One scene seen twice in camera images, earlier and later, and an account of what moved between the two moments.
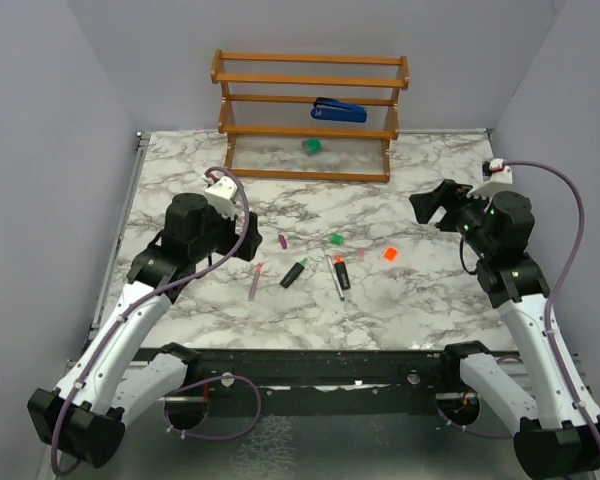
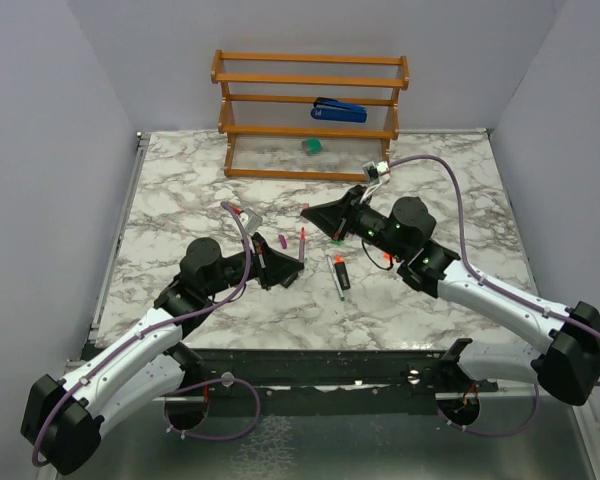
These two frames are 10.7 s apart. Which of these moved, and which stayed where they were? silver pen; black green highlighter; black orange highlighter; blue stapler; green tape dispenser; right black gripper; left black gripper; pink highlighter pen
Moved: left black gripper; pink highlighter pen; right black gripper
Stayed: black green highlighter; silver pen; blue stapler; green tape dispenser; black orange highlighter
